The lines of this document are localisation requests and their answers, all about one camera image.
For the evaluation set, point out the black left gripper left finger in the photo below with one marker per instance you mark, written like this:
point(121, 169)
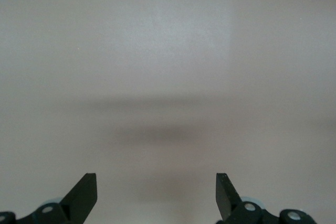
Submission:
point(81, 203)

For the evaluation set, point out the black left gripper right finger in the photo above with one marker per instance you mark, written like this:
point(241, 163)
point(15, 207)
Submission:
point(231, 208)

